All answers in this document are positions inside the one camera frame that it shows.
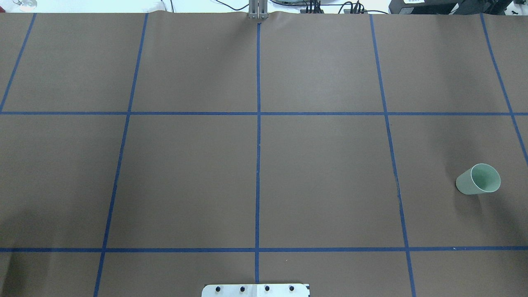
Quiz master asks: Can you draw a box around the green plastic cup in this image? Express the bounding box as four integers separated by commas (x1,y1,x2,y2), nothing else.
455,163,502,195

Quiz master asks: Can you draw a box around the aluminium frame post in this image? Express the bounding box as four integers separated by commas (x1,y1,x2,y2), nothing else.
248,0,269,19

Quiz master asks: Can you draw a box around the black device box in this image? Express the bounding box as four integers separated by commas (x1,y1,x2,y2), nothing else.
389,0,515,15

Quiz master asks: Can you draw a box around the clear plastic lid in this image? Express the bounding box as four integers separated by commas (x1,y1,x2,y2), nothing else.
13,0,38,12

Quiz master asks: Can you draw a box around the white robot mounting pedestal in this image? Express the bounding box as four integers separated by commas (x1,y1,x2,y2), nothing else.
201,283,311,297

